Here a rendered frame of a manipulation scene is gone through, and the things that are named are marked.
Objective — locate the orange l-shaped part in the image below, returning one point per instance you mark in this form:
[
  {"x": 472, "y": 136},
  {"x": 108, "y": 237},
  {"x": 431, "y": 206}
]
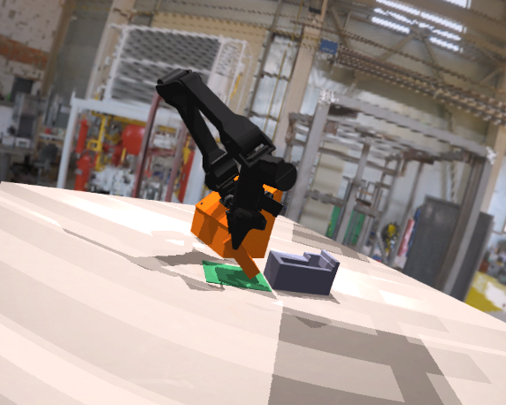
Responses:
[{"x": 241, "y": 257}]

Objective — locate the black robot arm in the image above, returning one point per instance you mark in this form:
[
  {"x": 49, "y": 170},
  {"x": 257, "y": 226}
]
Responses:
[{"x": 185, "y": 91}]

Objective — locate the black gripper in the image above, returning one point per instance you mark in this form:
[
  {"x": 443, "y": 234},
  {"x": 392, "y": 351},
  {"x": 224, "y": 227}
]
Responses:
[{"x": 242, "y": 215}]

